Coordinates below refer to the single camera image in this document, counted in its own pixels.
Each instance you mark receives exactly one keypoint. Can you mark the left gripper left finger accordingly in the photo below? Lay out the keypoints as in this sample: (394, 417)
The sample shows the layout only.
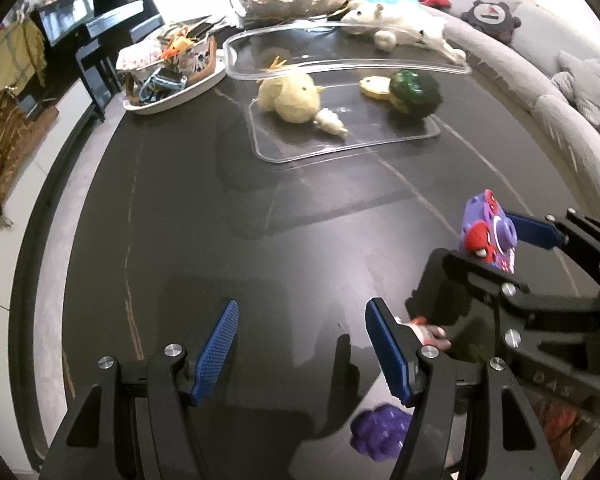
(208, 351)

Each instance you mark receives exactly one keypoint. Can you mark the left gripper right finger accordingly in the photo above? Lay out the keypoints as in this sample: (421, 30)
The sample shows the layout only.
(395, 346)

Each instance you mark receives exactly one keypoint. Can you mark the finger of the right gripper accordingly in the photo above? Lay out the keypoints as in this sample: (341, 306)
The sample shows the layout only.
(487, 284)
(537, 232)

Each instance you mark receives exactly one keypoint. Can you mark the small pink crab toy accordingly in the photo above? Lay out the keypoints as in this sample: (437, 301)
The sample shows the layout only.
(428, 334)

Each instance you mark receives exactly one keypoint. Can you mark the purple spiderman toy camera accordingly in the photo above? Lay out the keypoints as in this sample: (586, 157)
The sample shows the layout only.
(487, 234)

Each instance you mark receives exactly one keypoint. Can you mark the purple grape toy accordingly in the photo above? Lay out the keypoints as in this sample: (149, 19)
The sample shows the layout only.
(380, 433)

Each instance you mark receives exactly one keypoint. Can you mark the mooncake cookie keychain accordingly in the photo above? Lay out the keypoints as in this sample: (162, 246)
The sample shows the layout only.
(375, 87)

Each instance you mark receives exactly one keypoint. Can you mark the yellow plush chick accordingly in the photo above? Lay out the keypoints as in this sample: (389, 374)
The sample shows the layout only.
(295, 97)

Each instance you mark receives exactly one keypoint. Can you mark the white tray with clutter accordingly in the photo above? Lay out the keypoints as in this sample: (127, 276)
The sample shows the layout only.
(171, 66)

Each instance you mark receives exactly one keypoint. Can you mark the grey star cushion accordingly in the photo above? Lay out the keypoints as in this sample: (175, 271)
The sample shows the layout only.
(579, 82)

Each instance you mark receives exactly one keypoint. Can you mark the grey curved sofa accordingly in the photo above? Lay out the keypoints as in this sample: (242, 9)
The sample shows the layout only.
(525, 69)

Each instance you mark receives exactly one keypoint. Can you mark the dark gear shaped cushion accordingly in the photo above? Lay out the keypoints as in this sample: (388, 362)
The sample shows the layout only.
(494, 19)

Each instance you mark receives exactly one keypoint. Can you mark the white plush sheep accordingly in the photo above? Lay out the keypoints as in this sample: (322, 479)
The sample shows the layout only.
(401, 24)

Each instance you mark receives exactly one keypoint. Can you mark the clear plastic bin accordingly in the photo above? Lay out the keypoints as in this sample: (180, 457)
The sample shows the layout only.
(337, 61)

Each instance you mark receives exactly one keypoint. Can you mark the brown patterned throw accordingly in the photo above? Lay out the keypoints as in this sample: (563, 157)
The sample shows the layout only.
(19, 138)

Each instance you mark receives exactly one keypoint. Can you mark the black piano bench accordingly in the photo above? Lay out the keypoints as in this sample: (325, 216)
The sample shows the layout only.
(96, 59)

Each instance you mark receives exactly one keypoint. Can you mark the black piano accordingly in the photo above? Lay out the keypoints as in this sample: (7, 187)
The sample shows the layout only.
(68, 25)

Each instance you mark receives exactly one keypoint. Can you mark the yellow plaid blanket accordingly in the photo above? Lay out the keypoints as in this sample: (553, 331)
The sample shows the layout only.
(22, 55)

